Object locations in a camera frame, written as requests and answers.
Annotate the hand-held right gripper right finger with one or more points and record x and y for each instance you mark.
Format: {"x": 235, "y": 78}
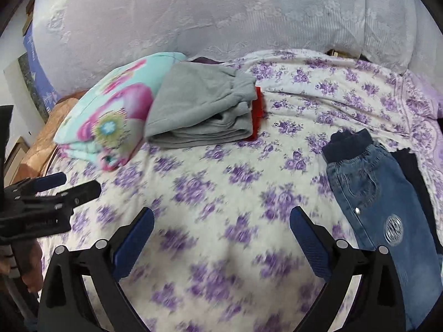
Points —
{"x": 309, "y": 245}

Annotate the blue denim jeans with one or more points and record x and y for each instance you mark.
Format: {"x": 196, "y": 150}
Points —
{"x": 384, "y": 214}

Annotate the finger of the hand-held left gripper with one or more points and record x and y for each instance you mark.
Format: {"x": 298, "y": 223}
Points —
{"x": 83, "y": 193}
{"x": 48, "y": 181}

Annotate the red striped folded pants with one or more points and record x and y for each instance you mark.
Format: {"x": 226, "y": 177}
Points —
{"x": 258, "y": 114}

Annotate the grey sweatpants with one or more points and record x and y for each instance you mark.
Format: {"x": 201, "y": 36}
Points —
{"x": 200, "y": 107}

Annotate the floral folded blanket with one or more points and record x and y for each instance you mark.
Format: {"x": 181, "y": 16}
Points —
{"x": 114, "y": 110}

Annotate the purple floral bed sheet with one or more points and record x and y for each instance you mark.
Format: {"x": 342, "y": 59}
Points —
{"x": 214, "y": 186}

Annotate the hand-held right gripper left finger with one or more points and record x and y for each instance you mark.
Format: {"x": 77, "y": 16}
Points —
{"x": 133, "y": 245}

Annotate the orange patterned pillow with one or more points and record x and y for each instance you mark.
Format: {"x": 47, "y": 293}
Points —
{"x": 45, "y": 128}

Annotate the person's left hand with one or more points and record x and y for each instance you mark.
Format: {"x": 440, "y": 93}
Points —
{"x": 35, "y": 266}

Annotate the blue wall poster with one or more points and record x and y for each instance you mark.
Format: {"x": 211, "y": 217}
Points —
{"x": 36, "y": 72}

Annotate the dark navy pants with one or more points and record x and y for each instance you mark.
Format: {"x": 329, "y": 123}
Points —
{"x": 418, "y": 186}

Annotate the landscape wall picture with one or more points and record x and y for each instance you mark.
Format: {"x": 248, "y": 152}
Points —
{"x": 29, "y": 83}

